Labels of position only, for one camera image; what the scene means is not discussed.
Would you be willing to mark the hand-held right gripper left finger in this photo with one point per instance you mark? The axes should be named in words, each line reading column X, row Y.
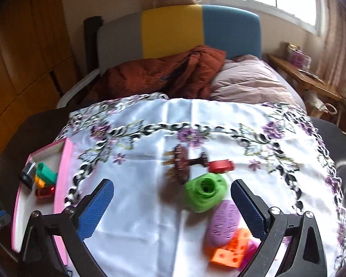
column 95, row 207

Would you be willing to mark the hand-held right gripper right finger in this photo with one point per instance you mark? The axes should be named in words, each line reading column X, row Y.
column 248, row 207

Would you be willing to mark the pink cardboard box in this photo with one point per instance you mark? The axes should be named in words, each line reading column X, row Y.
column 24, row 210

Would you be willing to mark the magenta plastic toy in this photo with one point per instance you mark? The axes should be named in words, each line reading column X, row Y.
column 252, row 251

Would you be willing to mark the orange holed block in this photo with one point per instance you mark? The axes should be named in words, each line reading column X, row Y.
column 230, row 251

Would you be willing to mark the red plastic toy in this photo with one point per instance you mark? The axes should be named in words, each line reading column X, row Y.
column 220, row 166

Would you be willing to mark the red shiny cylinder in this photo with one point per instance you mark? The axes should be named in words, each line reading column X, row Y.
column 44, row 192

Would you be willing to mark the black grey cylinder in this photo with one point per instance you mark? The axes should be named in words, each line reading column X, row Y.
column 28, row 174

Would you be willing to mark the green round plastic toy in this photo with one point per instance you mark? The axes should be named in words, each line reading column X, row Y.
column 196, row 199

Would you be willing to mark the orange plastic piece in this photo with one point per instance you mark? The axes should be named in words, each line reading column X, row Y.
column 39, row 182

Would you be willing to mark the dark green plastic holder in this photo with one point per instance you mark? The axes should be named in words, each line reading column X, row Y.
column 46, row 173

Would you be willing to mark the brown wooden massager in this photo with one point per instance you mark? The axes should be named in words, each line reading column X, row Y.
column 181, row 164

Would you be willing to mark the white floral tablecloth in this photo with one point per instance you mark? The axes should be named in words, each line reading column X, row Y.
column 167, row 115

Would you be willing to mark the white chair armrest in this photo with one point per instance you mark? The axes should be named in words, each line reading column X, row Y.
column 77, row 88

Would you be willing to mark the pink pillow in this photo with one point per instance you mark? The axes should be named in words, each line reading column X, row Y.
column 248, row 83

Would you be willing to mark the wooden nightstand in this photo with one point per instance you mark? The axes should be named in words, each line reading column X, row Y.
column 314, row 83

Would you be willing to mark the rust quilted jacket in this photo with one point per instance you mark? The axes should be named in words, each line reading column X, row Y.
column 161, row 72

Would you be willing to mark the purple patterned box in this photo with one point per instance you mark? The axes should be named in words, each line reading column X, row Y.
column 298, row 54

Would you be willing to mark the wooden wardrobe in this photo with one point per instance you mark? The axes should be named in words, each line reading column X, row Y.
column 23, row 49

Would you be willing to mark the grey yellow blue headboard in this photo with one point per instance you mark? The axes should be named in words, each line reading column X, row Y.
column 173, row 28

